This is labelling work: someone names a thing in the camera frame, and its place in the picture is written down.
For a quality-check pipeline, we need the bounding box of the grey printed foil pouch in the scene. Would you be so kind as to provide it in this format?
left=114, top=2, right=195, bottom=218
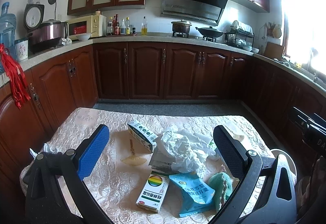
left=149, top=147, right=178, bottom=174

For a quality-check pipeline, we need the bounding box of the dish drying rack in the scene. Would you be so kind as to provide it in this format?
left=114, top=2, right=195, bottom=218
left=224, top=20, right=255, bottom=47

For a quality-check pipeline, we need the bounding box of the black wok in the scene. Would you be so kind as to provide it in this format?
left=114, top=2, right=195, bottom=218
left=196, top=26, right=224, bottom=38

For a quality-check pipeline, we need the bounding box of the brown clay pot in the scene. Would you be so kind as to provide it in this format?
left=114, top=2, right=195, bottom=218
left=171, top=20, right=192, bottom=34

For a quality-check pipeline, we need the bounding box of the white green striped carton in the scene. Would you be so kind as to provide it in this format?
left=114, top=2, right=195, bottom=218
left=127, top=120, right=157, bottom=153

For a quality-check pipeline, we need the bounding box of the rainbow medicine box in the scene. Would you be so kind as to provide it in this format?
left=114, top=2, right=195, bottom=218
left=136, top=170, right=170, bottom=213

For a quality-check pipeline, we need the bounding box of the silver rice cooker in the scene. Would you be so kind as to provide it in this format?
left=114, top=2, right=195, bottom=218
left=27, top=19, right=68, bottom=54

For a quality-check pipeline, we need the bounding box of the white floral cup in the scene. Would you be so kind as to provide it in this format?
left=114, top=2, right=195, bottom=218
left=14, top=38, right=28, bottom=62

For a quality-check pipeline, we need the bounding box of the red sauce bottle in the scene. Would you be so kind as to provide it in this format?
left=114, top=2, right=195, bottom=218
left=114, top=14, right=120, bottom=35

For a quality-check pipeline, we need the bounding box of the white bowl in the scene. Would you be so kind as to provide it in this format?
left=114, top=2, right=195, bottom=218
left=75, top=33, right=92, bottom=42

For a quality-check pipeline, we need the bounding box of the wooden cutting board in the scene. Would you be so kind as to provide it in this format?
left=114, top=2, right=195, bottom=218
left=264, top=42, right=285, bottom=60

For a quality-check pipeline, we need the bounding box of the blue water jug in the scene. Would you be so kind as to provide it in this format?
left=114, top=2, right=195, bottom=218
left=0, top=2, right=17, bottom=60

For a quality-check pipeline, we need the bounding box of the cream microwave oven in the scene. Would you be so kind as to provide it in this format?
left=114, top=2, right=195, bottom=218
left=67, top=14, right=107, bottom=40

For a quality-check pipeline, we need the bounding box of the white trash bucket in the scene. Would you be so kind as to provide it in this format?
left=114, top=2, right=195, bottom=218
left=270, top=148, right=298, bottom=184

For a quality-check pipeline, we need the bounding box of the yellow oil bottle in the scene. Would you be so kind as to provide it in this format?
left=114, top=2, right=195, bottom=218
left=141, top=16, right=148, bottom=35

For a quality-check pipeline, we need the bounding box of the blue snack bag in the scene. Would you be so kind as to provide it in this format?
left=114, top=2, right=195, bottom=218
left=169, top=172, right=215, bottom=217

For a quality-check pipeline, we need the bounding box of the white plastic bag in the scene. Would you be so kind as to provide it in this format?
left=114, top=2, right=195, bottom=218
left=155, top=130, right=216, bottom=178

